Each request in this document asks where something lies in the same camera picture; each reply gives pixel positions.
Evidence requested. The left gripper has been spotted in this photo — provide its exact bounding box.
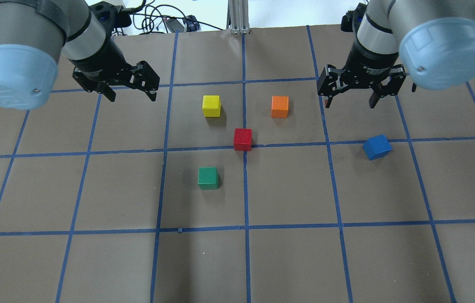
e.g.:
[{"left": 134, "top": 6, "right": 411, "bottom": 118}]
[{"left": 72, "top": 37, "right": 160, "bottom": 102}]

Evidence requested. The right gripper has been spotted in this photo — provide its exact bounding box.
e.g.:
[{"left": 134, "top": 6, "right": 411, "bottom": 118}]
[{"left": 317, "top": 43, "right": 406, "bottom": 109}]

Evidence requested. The red block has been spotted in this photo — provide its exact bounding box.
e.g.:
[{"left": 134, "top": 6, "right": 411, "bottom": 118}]
[{"left": 233, "top": 128, "right": 252, "bottom": 152}]

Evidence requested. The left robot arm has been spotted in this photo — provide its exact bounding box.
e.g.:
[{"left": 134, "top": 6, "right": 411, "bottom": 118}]
[{"left": 0, "top": 0, "right": 160, "bottom": 111}]

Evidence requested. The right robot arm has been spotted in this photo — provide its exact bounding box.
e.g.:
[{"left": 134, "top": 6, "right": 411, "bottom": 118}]
[{"left": 317, "top": 0, "right": 475, "bottom": 109}]

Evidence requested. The blue block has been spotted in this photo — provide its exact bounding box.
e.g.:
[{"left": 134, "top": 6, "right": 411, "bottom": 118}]
[{"left": 363, "top": 134, "right": 393, "bottom": 161}]

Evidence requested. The orange block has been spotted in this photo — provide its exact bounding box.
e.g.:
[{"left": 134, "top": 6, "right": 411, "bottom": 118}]
[{"left": 271, "top": 96, "right": 289, "bottom": 119}]

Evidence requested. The yellow block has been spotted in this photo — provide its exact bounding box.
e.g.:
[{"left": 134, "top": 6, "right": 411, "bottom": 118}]
[{"left": 202, "top": 95, "right": 222, "bottom": 118}]

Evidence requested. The green block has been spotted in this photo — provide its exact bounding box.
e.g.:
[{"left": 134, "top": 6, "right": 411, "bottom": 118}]
[{"left": 197, "top": 167, "right": 220, "bottom": 190}]

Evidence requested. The black power adapter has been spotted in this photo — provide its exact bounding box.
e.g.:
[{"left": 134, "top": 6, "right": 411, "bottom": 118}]
[{"left": 164, "top": 18, "right": 186, "bottom": 33}]

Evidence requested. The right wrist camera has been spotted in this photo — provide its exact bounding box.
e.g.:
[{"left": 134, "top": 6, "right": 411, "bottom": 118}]
[{"left": 340, "top": 3, "right": 368, "bottom": 33}]

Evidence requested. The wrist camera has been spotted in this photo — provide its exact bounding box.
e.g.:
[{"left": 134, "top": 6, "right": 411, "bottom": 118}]
[
  {"left": 340, "top": 3, "right": 368, "bottom": 33},
  {"left": 89, "top": 1, "right": 132, "bottom": 33}
]

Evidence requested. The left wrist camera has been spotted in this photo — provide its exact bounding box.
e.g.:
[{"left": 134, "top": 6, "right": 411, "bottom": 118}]
[{"left": 89, "top": 1, "right": 132, "bottom": 33}]

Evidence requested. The aluminium frame post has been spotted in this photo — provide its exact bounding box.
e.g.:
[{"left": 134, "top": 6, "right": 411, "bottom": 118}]
[{"left": 226, "top": 0, "right": 250, "bottom": 35}]

